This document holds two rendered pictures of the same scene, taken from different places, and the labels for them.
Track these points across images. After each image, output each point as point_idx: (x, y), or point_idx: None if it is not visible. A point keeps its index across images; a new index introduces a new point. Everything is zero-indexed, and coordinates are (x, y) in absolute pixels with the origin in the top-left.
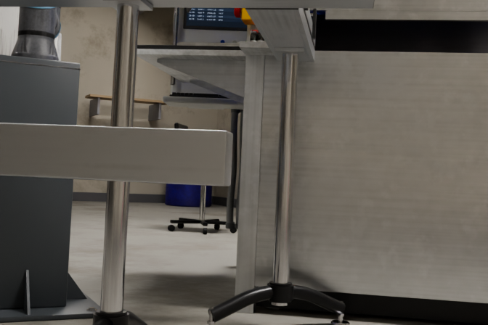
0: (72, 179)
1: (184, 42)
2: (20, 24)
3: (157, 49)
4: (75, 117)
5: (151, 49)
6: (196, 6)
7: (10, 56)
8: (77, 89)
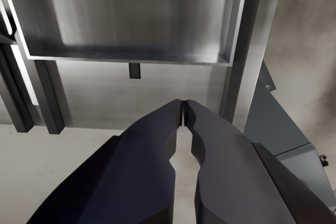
0: (261, 81)
1: (236, 42)
2: None
3: (253, 92)
4: (284, 109)
5: (250, 104)
6: None
7: (335, 196)
8: (298, 127)
